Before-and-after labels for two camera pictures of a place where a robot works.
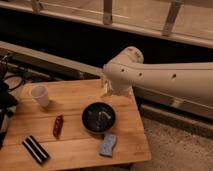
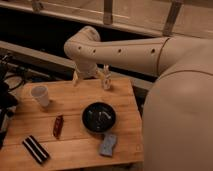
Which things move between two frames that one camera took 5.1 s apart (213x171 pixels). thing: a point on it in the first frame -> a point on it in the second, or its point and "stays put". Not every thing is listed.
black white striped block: x=36 y=149 stays put
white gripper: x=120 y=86 -> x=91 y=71
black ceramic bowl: x=98 y=117 stays put
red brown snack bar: x=58 y=125 stays put
